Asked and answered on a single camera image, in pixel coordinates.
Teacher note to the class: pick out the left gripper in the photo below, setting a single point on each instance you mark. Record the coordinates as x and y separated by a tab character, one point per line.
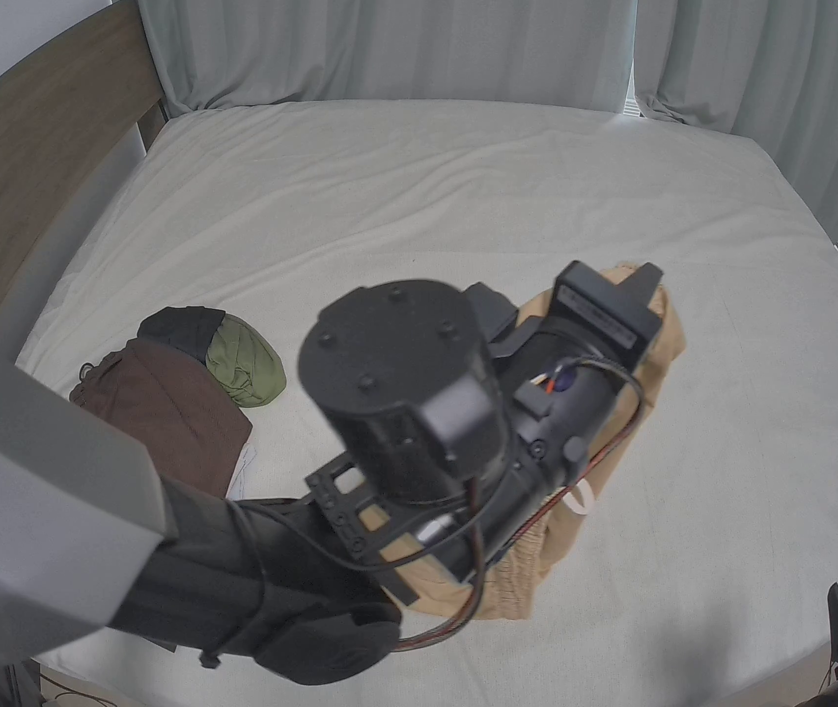
581	424

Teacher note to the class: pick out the beige shorts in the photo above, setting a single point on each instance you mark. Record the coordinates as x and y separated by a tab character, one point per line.
522	586

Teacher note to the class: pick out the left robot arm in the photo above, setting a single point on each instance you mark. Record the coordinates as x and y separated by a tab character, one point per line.
58	505

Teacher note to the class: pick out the bed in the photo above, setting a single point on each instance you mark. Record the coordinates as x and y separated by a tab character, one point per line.
419	196

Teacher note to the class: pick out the window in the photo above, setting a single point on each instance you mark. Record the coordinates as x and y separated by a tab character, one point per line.
633	109

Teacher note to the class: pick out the green garment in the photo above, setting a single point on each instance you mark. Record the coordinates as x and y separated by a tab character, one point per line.
249	365

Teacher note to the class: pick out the white garment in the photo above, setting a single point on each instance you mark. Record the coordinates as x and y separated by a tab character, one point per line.
246	468

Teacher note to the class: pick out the brown garment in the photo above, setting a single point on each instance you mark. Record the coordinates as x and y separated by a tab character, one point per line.
168	409

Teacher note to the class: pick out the black garment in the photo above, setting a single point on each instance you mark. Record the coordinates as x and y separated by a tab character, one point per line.
176	332

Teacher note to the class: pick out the pale grey-green curtain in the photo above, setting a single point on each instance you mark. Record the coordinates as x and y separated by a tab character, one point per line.
389	26
758	41

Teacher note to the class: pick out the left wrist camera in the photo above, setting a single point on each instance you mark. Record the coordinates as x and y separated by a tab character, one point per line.
496	314

